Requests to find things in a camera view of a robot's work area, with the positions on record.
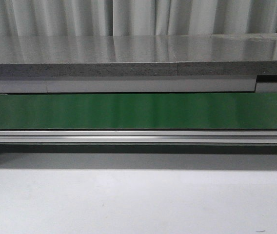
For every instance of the green conveyor belt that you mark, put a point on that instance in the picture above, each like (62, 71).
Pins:
(139, 111)

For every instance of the dark grey stone counter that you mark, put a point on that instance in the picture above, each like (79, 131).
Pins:
(138, 64)

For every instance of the white pleated curtain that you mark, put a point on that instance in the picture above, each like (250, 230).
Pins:
(136, 17)

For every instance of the aluminium conveyor frame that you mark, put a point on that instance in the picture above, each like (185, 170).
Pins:
(241, 150)

